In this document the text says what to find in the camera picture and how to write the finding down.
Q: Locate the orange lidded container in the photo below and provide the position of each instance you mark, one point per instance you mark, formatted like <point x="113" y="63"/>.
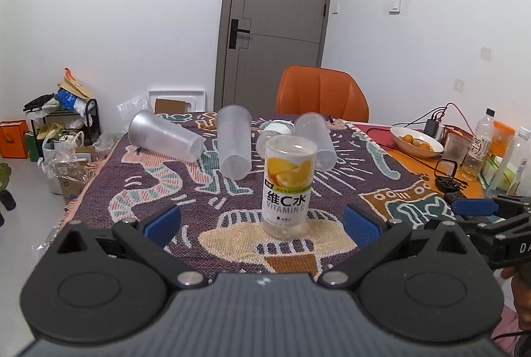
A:
<point x="502" y="136"/>

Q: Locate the tall frosted cup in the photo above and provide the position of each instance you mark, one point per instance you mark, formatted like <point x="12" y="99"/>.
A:
<point x="233" y="125"/>

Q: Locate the frosted cup far left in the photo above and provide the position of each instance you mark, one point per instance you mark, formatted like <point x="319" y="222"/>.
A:
<point x="152" y="132"/>

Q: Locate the orange shopping bag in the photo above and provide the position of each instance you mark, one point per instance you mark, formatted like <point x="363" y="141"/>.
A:
<point x="12" y="143"/>

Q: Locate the white bowl of oranges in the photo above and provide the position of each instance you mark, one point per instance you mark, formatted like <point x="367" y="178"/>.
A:
<point x="416" y="143"/>

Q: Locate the black storage rack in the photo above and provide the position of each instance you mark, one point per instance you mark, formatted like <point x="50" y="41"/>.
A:
<point x="63" y="114"/>

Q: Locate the clear glass cup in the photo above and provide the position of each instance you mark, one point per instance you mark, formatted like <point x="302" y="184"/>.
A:
<point x="456" y="147"/>

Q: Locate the orange chair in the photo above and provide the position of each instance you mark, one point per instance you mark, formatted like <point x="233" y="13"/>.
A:
<point x="326" y="91"/>

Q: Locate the clear bottle white label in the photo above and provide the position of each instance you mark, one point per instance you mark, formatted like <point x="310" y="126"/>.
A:
<point x="272" y="129"/>

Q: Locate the vitamin C drink bottle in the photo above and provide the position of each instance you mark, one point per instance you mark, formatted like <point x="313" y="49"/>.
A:
<point x="289" y="170"/>

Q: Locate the patterned woven tablecloth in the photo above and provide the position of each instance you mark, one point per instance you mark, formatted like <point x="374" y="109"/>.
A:
<point x="221" y="229"/>

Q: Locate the grey door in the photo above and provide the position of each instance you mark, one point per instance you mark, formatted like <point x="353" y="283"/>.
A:
<point x="258" y="40"/>

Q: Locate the clear bottle red label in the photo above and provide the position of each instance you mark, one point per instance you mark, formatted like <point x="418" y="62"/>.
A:
<point x="481" y="141"/>

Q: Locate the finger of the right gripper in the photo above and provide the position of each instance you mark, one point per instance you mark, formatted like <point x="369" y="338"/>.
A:
<point x="505" y="243"/>
<point x="503" y="207"/>

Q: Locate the white light switch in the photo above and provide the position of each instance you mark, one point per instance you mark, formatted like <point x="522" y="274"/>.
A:
<point x="395" y="7"/>

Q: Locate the cardboard box on floor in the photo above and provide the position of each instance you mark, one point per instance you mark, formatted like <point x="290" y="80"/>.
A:
<point x="74" y="178"/>

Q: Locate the person's right hand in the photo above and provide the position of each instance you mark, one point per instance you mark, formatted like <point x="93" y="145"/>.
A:
<point x="521" y="296"/>

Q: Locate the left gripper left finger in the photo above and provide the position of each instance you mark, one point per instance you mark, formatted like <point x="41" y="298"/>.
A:
<point x="103" y="285"/>

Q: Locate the white framed board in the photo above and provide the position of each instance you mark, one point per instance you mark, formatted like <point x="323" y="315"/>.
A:
<point x="177" y="101"/>

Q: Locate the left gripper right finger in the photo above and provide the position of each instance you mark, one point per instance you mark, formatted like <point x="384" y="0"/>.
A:
<point x="423" y="285"/>

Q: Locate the black power adapter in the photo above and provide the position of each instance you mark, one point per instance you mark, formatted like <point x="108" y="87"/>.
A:
<point x="433" y="128"/>

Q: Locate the frosted cup right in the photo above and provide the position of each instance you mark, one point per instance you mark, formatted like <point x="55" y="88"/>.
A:
<point x="313" y="126"/>

